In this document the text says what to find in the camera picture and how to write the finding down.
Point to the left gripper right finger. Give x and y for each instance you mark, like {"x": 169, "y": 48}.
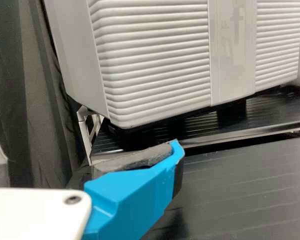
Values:
{"x": 135, "y": 195}

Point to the black platform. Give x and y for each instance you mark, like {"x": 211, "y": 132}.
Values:
{"x": 265, "y": 110}
{"x": 240, "y": 195}

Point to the white incubator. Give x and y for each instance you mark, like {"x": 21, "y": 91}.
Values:
{"x": 72, "y": 62}

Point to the incubator door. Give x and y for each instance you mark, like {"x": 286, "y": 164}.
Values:
{"x": 152, "y": 62}

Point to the white metal bracket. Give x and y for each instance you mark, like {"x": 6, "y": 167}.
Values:
{"x": 86, "y": 130}

